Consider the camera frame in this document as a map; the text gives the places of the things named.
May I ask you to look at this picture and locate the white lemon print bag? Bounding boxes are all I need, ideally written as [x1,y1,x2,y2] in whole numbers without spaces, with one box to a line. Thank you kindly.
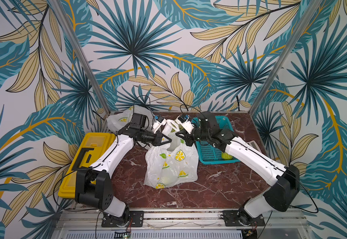
[144,119,199,189]

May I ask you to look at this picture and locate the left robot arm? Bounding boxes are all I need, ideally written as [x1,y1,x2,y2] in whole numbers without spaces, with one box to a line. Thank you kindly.
[75,114,172,227]

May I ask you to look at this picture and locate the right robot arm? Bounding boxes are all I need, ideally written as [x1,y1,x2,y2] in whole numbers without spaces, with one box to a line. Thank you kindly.
[175,112,301,226]

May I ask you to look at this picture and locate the white lemon print plastic bags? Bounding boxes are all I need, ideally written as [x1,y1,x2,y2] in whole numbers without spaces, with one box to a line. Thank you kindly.
[107,105,154,133]

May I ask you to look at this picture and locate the teal plastic basket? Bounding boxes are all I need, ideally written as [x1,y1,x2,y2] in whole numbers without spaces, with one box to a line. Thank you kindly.
[195,116,240,165]

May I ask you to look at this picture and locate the white calculator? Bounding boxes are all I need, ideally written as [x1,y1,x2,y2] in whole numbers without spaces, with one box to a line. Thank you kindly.
[247,140,259,148]

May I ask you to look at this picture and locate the yellow plastic toolbox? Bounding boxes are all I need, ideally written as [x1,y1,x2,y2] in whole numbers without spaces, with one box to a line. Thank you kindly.
[58,132,116,199]

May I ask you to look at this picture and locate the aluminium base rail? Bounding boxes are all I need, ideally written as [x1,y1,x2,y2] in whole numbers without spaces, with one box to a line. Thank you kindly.
[52,208,314,239]

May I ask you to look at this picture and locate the left metal corner post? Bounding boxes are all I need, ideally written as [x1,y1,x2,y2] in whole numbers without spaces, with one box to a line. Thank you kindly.
[49,0,111,115]

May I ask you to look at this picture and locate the metal corner post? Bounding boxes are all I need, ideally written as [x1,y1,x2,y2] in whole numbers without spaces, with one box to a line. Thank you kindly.
[248,1,325,116]
[49,0,111,115]

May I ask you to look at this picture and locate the right metal corner post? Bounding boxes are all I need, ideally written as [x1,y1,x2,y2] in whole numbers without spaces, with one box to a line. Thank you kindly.
[248,1,325,116]

